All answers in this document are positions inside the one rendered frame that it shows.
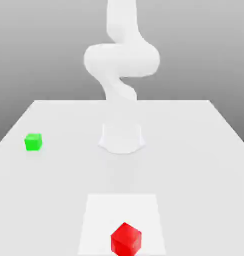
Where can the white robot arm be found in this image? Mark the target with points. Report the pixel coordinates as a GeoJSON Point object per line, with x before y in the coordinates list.
{"type": "Point", "coordinates": [121, 60]}

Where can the small green cube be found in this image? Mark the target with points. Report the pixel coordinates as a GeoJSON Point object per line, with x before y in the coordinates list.
{"type": "Point", "coordinates": [33, 142]}

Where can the small red cube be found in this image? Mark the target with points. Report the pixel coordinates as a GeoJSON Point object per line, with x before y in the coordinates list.
{"type": "Point", "coordinates": [125, 240]}

